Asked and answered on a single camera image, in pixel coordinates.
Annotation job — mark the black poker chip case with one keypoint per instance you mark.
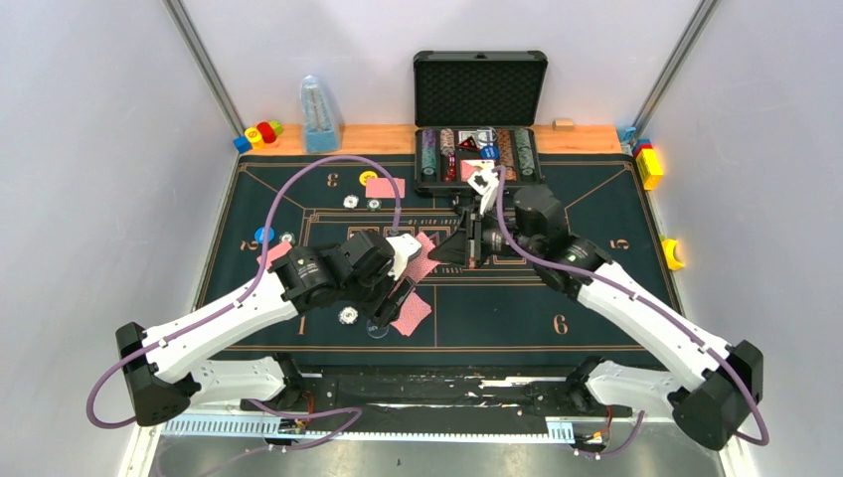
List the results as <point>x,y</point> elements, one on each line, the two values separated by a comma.
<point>475,94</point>

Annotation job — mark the green poker table mat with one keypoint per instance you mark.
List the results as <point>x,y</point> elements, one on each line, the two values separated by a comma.
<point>501,314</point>

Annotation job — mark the yellow toy block right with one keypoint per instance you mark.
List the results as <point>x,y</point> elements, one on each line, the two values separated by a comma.
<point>648,164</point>

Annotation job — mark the blue small blind button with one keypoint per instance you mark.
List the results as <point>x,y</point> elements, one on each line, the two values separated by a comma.
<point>262,234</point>

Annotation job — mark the yellow curved toy piece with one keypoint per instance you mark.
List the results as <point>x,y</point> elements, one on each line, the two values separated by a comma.
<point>670,247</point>

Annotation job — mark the purple-green chip row in case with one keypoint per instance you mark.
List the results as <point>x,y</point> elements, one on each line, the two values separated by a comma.
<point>428,152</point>

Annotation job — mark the pink-white chip row in case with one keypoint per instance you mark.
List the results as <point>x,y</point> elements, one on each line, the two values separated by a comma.
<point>446,142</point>

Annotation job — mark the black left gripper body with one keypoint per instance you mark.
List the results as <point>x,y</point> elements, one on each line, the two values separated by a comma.
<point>396,296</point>

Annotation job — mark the white-blue poker chip stack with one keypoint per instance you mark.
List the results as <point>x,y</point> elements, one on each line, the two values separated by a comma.
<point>348,316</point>

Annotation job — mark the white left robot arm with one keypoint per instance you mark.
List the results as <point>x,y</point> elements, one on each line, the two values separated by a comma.
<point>171,366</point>

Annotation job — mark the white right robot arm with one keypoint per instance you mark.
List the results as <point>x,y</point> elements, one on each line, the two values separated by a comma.
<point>711,389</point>

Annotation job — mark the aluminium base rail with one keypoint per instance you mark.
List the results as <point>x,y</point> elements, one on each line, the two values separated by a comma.
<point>434,404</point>

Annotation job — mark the orange chip row in case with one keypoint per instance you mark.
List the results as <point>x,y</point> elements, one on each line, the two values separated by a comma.
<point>506,154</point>

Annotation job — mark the red toy cylinder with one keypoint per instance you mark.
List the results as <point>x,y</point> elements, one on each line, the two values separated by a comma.
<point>266,132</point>

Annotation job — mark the yellow toy cylinder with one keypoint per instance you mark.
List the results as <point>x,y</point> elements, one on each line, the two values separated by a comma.
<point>254,138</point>

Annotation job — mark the green toy block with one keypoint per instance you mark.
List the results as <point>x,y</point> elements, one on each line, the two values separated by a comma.
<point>276,127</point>

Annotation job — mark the playing card deck in case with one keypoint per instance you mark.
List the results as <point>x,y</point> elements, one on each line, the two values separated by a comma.
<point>469,166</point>

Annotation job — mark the small wooden block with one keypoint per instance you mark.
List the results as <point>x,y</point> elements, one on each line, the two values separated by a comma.
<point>563,124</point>

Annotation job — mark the red-backed card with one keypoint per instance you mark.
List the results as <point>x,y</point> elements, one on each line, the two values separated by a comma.
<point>413,311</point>
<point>421,266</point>
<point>384,188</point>

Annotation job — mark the red-backed cards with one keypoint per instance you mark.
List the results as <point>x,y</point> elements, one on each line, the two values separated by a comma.
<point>274,253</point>

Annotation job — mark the blue button in case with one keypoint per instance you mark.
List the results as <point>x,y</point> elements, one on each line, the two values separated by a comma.
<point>489,152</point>

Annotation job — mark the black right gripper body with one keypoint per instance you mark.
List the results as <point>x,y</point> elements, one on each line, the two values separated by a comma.
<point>489,238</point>

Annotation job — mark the yellow big blind button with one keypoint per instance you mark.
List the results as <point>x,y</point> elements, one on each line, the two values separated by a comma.
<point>366,177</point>

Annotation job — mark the blue toy cube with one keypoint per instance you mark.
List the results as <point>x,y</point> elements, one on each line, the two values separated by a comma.
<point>242,144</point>

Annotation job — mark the clear dealer button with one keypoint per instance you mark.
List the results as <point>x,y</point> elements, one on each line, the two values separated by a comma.
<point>376,332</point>

